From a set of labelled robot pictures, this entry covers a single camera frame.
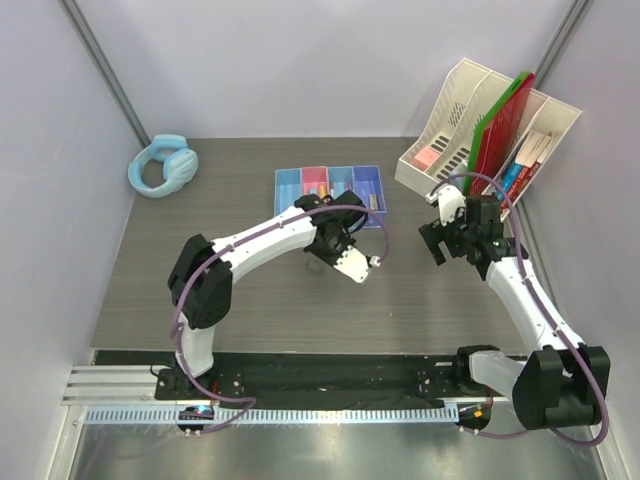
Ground beige worn eraser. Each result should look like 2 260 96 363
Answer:
369 194 379 210

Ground grey eraser sleeve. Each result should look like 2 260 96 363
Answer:
306 260 323 275

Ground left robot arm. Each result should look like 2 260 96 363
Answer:
168 190 371 399

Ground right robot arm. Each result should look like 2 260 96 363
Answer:
419 186 611 430

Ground teal blue drawer box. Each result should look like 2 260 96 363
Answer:
328 166 354 198

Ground pink drawer box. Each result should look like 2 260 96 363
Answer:
301 166 329 195

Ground purple drawer box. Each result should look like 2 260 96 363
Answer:
353 165 387 220

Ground light blue drawer box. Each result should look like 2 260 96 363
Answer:
274 168 302 216

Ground pink notepad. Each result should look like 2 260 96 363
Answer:
411 146 440 172

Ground books in rack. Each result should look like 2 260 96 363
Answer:
494 130 555 212

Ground red perforated board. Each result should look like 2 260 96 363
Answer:
469 73 536 196

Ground white file organizer rack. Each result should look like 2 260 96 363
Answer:
395 58 582 207

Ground green board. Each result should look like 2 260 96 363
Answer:
467 71 529 194

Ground light blue headphones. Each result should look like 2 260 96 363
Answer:
127 134 199 199

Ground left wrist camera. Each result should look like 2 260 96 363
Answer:
333 246 381 284

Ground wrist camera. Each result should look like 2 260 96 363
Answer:
333 246 381 284
426 184 465 226

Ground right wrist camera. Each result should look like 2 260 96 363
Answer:
426 184 465 226

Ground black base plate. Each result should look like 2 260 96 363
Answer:
95 350 499 409

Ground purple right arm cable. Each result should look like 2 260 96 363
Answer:
432 172 612 447

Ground slotted cable duct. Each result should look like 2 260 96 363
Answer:
84 403 459 426

